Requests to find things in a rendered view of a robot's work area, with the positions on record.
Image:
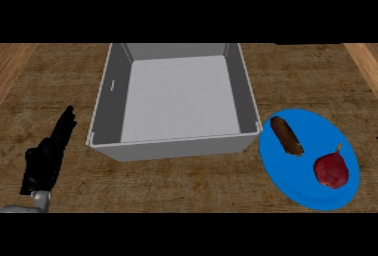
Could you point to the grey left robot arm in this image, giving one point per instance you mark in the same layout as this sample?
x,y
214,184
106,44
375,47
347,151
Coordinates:
x,y
38,202

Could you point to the grey open box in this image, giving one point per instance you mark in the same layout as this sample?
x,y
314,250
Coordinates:
x,y
178,100

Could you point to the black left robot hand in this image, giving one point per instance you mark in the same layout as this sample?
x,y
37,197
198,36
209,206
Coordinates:
x,y
44,160

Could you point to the blue plate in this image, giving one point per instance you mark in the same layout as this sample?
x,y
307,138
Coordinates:
x,y
295,180

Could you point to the brown oblong vegetable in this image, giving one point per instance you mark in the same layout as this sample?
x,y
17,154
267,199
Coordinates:
x,y
286,135

